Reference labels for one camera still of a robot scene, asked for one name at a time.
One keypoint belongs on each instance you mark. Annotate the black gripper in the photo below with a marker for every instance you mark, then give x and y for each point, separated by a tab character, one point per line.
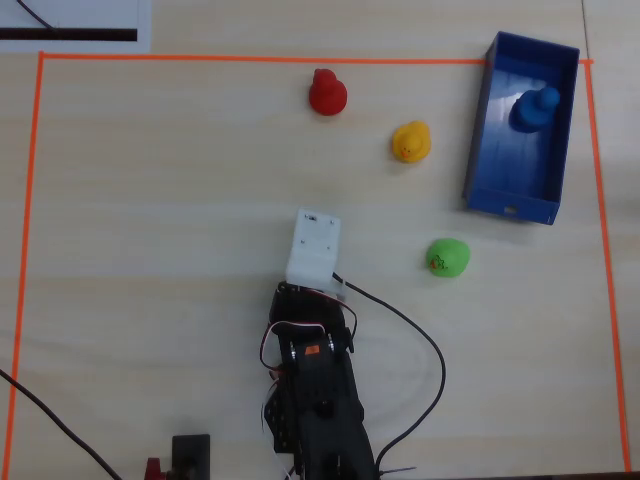
286	296

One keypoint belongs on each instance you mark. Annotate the blue rubber duck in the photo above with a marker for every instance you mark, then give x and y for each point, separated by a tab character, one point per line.
532	112

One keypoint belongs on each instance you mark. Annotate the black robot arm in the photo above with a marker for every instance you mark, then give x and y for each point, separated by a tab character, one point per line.
320	400

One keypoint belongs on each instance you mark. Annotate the green rubber duck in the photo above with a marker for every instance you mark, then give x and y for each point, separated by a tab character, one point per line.
450	257

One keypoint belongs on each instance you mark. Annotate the yellow rubber duck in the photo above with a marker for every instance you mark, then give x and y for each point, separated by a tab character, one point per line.
411	142

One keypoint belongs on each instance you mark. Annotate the red rubber duck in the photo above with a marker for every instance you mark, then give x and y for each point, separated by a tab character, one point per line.
327	95

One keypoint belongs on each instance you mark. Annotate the blue rectangular box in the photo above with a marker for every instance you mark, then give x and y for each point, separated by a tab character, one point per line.
520	165

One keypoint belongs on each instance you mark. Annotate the black clamp stand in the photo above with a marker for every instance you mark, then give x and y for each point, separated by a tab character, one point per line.
190	455

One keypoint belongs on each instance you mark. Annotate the orange tape strip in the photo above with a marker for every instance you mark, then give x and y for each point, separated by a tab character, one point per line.
250	58
606	250
25	250

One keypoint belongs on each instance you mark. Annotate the white paper with black bar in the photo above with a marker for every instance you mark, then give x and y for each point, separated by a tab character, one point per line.
75	15

